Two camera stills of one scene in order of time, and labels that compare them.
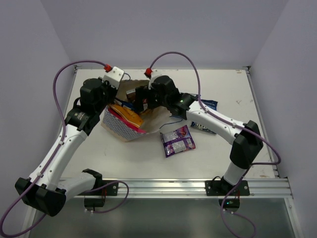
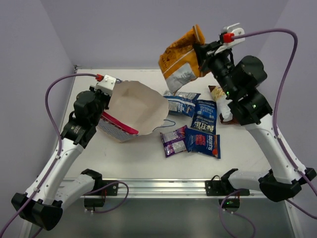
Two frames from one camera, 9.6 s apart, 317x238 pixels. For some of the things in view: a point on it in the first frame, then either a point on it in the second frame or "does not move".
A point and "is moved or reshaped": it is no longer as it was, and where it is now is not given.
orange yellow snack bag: (131, 116) to (178, 61)
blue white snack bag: (211, 103) is moved or reshaped
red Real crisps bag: (139, 129) to (115, 129)
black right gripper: (142, 92) to (204, 59)
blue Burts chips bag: (130, 105) to (207, 144)
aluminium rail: (192, 188) does not move
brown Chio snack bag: (131, 94) to (223, 102)
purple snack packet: (177, 141) does not move
